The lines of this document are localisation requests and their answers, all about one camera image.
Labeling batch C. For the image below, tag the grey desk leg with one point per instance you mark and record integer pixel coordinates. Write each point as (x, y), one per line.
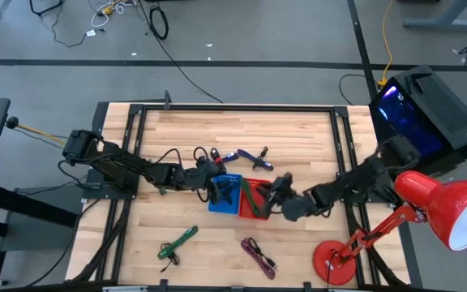
(440, 23)

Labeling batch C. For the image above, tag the blue plastic basket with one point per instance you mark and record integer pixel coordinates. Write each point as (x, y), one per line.
(227, 207)

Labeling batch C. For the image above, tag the silver metal bracket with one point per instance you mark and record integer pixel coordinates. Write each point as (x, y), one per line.
(124, 289)

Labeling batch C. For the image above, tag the red desk lamp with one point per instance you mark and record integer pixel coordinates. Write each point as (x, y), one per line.
(440, 203)

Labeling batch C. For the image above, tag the red plastic basket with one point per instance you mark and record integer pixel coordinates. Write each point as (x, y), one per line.
(245, 209)

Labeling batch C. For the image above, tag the black aluminium rig frame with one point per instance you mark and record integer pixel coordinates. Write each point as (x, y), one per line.
(237, 108)

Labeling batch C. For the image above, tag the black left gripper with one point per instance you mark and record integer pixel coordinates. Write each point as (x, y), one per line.
(209, 174)

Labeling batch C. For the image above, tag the wooden stick with black knob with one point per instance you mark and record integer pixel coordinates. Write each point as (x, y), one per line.
(12, 122)

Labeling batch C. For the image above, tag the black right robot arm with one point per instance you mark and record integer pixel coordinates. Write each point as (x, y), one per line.
(359, 178)

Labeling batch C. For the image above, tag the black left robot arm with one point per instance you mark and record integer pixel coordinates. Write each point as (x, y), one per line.
(116, 162)

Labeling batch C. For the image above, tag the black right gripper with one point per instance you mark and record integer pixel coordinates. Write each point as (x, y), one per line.
(283, 188)

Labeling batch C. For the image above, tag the black frame clamp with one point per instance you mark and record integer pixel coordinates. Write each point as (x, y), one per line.
(167, 99)

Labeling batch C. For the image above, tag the black computer tower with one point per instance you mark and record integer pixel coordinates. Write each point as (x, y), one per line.
(440, 109)

